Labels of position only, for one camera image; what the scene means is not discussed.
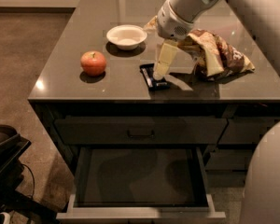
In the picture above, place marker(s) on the closed top drawer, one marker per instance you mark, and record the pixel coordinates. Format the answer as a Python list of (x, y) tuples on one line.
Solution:
[(113, 130)]

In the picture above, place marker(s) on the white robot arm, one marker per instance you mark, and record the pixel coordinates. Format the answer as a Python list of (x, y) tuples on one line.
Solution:
[(261, 19)]

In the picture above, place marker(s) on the white bowl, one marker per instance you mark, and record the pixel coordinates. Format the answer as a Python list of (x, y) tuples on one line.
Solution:
[(126, 37)]

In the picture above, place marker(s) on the blue rxbar wrapper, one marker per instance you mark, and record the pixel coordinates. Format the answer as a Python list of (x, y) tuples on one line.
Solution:
[(152, 84)]

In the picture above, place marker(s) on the open middle drawer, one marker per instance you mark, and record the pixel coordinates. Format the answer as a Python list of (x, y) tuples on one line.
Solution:
[(140, 186)]

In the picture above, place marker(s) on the right top drawer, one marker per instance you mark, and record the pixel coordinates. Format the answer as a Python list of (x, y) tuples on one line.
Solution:
[(246, 131)]

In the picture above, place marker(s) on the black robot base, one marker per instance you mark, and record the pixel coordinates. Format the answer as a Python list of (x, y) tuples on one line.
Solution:
[(12, 145)]

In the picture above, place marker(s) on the red apple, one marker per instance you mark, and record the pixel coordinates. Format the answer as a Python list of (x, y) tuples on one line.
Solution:
[(93, 63)]

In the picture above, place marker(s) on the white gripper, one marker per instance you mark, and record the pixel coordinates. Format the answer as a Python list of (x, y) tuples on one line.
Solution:
[(172, 24)]

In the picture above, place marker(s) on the right middle drawer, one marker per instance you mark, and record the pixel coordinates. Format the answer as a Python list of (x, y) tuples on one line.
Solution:
[(229, 160)]

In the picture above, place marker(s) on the black drawer handle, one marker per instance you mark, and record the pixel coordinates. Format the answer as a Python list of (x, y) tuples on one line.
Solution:
[(140, 134)]

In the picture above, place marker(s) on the crumpled brown chip bag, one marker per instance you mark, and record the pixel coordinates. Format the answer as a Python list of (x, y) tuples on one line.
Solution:
[(214, 58)]

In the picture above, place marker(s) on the dark kitchen counter cabinet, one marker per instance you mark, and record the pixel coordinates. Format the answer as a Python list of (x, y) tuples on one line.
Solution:
[(65, 90)]

